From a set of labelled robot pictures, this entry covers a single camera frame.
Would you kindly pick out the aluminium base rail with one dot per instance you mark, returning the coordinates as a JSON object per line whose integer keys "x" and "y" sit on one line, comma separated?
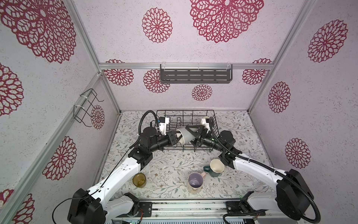
{"x": 195, "y": 211}

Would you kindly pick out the dark green mug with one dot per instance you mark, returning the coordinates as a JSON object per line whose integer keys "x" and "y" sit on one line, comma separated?
{"x": 215, "y": 168}

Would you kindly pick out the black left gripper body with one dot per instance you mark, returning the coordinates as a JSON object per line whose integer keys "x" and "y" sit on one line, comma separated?
{"x": 165, "y": 141}

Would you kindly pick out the black wire wall basket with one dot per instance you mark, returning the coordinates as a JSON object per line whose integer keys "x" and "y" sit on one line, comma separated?
{"x": 89, "y": 113}

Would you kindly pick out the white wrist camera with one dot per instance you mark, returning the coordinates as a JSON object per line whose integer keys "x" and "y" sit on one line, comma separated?
{"x": 163, "y": 122}
{"x": 206, "y": 123}

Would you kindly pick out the black wire dish rack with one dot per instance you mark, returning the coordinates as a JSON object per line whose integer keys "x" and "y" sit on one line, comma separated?
{"x": 183, "y": 118}

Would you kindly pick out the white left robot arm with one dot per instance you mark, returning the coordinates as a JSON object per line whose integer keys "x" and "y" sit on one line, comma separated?
{"x": 94, "y": 206}

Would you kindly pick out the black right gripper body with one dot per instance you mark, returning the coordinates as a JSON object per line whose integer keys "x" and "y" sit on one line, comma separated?
{"x": 211, "y": 142}

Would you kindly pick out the amber glass cup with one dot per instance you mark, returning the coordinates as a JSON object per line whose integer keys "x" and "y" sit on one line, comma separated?
{"x": 139, "y": 180}

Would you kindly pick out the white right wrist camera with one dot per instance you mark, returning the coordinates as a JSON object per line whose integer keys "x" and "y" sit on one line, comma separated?
{"x": 206, "y": 123}

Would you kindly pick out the pink mug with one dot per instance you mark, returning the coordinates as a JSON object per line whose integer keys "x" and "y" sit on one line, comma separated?
{"x": 195, "y": 182}

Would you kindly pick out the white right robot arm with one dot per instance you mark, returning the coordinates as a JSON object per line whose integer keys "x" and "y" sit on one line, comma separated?
{"x": 293, "y": 196}

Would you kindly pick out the grey cream cup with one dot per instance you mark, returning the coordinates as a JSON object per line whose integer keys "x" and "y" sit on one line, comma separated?
{"x": 187, "y": 137}

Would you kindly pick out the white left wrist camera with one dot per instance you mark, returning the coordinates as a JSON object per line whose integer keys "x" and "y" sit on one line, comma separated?
{"x": 163, "y": 122}

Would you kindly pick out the dark grey wall shelf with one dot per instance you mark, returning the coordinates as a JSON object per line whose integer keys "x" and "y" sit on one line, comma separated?
{"x": 195, "y": 76}

